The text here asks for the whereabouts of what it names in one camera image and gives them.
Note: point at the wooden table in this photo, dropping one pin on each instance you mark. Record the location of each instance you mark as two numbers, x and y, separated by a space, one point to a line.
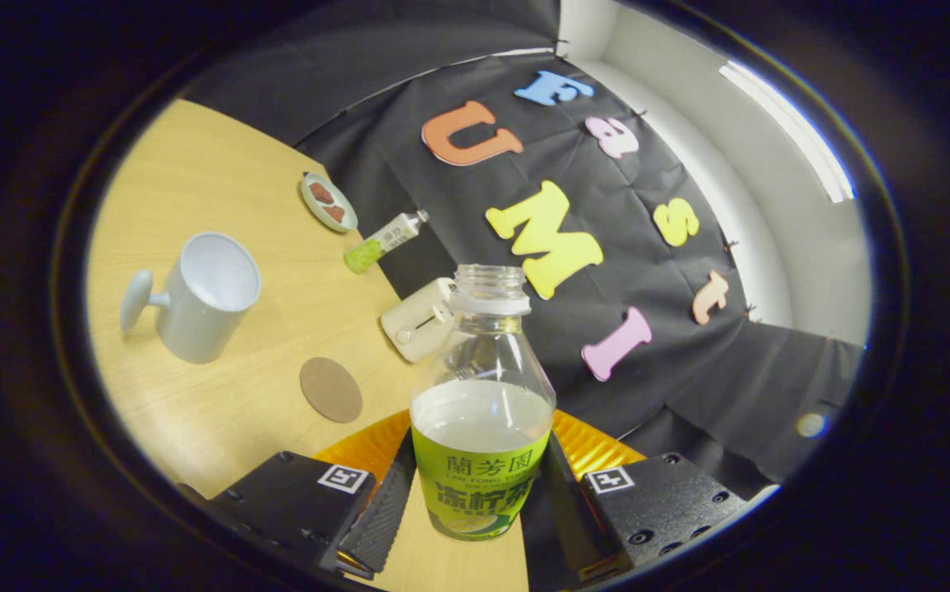
220 189

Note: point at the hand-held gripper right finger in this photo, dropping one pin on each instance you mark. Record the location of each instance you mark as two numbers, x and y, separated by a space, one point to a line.
557 526

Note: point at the green label juice bottle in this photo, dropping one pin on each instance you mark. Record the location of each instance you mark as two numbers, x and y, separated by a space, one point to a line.
475 485

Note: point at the slim bottle with green liquid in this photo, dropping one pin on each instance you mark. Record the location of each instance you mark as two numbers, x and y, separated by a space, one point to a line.
376 247

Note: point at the white cup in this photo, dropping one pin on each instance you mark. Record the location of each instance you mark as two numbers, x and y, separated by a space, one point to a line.
195 321

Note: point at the ceiling light panel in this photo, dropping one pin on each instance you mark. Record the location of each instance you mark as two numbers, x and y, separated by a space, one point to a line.
787 127

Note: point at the brown meat piece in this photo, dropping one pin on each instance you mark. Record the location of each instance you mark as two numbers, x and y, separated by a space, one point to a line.
335 214
322 193

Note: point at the brown round coaster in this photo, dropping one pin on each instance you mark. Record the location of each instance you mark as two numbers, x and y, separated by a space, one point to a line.
331 390

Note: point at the white toaster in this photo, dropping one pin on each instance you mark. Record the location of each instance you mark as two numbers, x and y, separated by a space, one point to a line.
417 325

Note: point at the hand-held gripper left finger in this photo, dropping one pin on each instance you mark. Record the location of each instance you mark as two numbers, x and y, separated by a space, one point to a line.
380 518

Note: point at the pale green plate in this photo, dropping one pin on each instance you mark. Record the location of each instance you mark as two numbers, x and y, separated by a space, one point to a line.
315 210

